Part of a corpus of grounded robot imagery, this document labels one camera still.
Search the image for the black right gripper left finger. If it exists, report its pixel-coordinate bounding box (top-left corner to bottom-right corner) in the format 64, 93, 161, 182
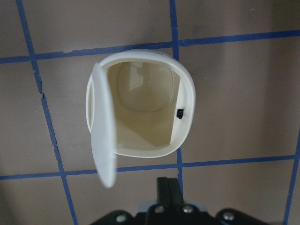
92, 177, 169, 225

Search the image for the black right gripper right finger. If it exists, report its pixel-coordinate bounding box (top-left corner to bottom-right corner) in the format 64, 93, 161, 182
164, 178, 266, 225

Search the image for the white trash can with lid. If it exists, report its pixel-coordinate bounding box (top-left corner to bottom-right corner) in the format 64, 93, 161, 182
85, 49, 195, 188

